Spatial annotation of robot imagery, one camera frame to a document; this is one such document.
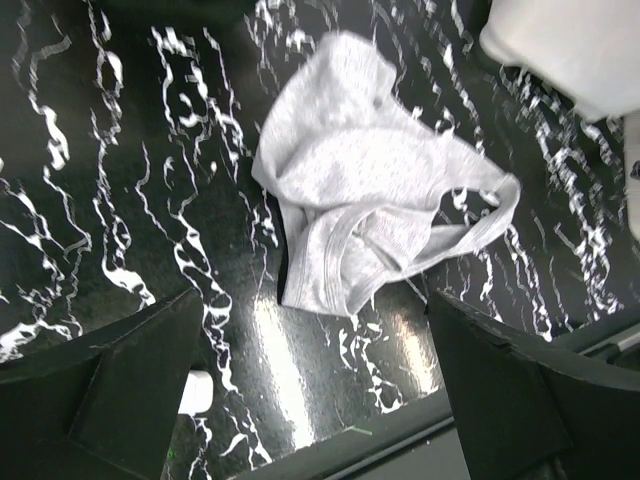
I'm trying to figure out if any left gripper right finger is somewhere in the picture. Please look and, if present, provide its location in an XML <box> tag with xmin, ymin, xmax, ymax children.
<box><xmin>427</xmin><ymin>292</ymin><xmax>639</xmax><ymax>479</ymax></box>

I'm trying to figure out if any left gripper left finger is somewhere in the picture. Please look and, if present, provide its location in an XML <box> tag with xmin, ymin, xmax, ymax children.
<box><xmin>1</xmin><ymin>289</ymin><xmax>203</xmax><ymax>479</ymax></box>

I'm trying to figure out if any grey tank top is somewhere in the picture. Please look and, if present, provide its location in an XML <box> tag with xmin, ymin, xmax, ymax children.
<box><xmin>252</xmin><ymin>31</ymin><xmax>521</xmax><ymax>317</ymax></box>

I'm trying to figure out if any black marble pattern mat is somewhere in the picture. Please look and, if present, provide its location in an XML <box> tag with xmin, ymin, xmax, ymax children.
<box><xmin>1</xmin><ymin>1</ymin><xmax>639</xmax><ymax>479</ymax></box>

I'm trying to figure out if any white plastic bin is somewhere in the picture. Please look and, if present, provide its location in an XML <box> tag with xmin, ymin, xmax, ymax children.
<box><xmin>479</xmin><ymin>0</ymin><xmax>639</xmax><ymax>121</ymax></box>

